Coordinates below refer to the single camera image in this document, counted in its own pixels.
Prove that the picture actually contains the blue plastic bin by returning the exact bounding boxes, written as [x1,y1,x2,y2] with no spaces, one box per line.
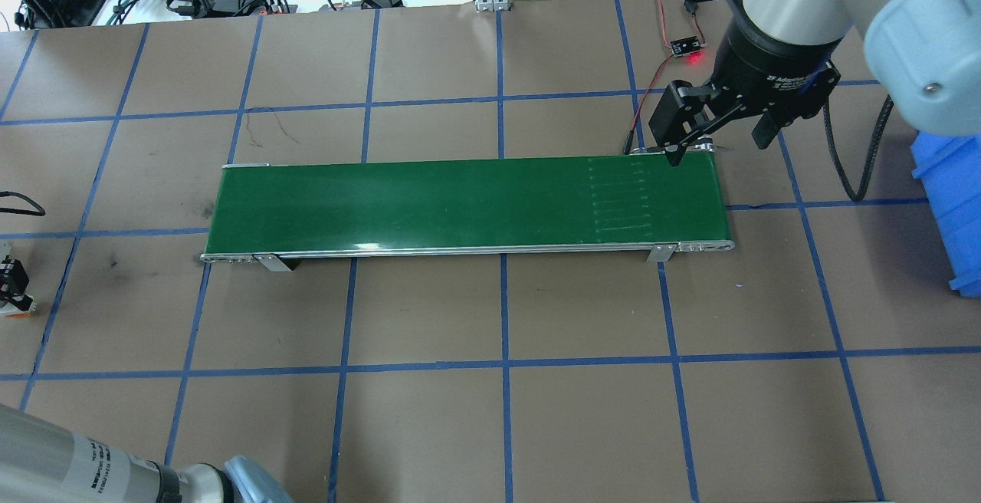
[910,131,981,298]

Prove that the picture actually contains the green conveyor belt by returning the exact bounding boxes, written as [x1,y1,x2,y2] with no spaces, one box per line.
[199,154,737,272]

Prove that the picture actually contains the grey power strip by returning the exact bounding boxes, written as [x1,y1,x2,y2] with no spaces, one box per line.
[257,0,361,16]

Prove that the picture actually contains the red and black wire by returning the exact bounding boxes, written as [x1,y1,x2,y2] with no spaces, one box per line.
[613,0,700,157]

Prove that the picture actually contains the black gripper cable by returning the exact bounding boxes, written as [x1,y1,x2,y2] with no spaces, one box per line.
[824,93,896,203]
[0,191,47,218]

